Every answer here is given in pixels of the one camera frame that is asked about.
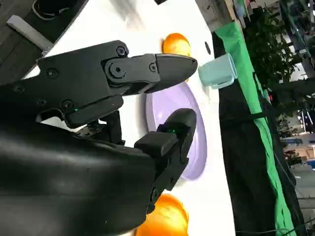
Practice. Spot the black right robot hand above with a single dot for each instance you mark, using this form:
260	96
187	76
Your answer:
61	172

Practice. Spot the black table grommet hole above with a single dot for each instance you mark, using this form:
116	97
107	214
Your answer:
207	47

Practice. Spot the lilac plate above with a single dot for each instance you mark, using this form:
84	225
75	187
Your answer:
167	103

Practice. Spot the pale green mug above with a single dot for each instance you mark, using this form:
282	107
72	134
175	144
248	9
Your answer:
214	71

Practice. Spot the dark green plant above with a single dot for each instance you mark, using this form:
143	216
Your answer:
270	49

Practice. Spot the black cloth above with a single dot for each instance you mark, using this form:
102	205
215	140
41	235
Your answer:
246	159

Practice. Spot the orange white toy bread roll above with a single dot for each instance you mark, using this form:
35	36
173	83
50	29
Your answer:
167	218
176	44

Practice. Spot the green cloth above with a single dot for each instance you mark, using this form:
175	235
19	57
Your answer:
233	37

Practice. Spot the grey metal bar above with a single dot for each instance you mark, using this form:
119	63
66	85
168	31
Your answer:
27	30

